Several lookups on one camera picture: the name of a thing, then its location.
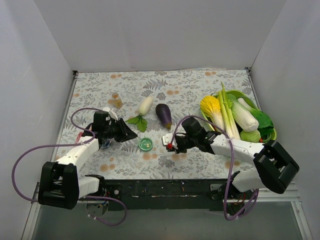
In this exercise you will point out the green round pill container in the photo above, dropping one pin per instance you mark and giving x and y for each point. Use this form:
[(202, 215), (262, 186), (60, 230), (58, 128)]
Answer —
[(145, 144)]

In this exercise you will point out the pink rectangular pill box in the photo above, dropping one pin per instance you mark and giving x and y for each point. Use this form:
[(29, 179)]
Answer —
[(78, 137)]

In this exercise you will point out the round green cabbage toy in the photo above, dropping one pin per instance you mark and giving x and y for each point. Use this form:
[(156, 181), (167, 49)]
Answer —
[(252, 136)]

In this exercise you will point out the dark blue round pill container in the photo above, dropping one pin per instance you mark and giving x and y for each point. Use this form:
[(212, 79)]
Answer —
[(106, 144)]

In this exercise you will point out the white eggplant toy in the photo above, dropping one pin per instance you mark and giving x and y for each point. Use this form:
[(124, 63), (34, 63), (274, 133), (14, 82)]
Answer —
[(145, 105)]

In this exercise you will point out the green plastic basket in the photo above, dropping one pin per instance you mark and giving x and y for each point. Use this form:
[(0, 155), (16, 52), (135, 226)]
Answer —
[(235, 113)]

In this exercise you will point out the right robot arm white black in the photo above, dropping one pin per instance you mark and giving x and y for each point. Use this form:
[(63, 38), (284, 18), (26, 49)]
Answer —
[(274, 168)]

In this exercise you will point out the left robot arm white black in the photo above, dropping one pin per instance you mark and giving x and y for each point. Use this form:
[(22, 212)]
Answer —
[(60, 184)]

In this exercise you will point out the yellow napa cabbage toy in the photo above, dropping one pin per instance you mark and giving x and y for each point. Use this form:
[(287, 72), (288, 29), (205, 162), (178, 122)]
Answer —
[(210, 106)]

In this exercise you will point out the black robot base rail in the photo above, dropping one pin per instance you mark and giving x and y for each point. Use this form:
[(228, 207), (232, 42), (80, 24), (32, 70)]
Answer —
[(163, 194)]

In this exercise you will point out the aluminium frame rail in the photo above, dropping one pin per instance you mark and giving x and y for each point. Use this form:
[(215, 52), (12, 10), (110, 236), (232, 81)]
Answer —
[(274, 217)]

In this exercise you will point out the green leafy vegetable toy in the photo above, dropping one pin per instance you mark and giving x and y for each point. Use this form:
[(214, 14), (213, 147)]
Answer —
[(265, 124)]

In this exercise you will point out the purple eggplant toy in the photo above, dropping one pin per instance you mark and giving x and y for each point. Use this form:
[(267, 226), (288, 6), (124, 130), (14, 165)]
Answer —
[(163, 113)]

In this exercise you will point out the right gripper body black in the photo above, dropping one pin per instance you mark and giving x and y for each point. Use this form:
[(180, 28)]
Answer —
[(179, 144)]

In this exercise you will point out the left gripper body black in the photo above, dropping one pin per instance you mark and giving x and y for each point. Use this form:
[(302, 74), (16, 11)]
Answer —
[(121, 131)]

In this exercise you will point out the floral patterned table mat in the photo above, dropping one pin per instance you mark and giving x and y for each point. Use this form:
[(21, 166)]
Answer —
[(181, 90)]

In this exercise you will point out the green celery stalk toy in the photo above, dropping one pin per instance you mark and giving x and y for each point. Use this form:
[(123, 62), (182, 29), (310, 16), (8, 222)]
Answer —
[(229, 122)]

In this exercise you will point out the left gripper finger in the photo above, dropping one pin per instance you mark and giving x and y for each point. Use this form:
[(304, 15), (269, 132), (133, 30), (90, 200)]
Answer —
[(122, 138), (125, 130)]

